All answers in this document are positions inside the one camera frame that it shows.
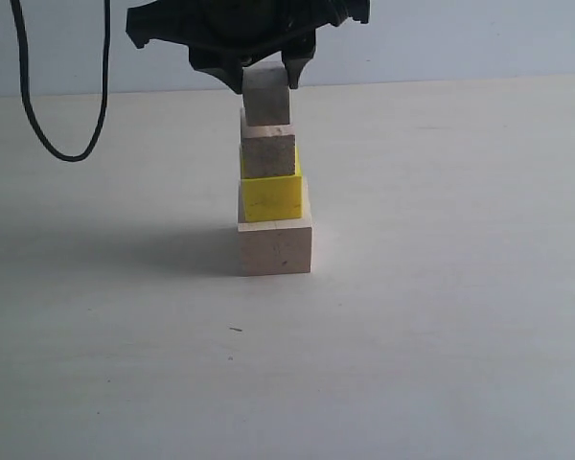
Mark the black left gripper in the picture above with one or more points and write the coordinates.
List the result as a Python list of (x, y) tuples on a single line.
[(222, 37)]

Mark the small wooden cube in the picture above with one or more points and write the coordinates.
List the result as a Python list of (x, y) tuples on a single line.
[(265, 94)]

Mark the medium wooden cube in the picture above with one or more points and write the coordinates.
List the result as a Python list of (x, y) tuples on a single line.
[(267, 151)]

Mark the yellow cube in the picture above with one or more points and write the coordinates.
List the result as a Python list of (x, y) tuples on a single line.
[(274, 197)]

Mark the large light wooden cube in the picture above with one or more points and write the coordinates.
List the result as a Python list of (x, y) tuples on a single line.
[(276, 247)]

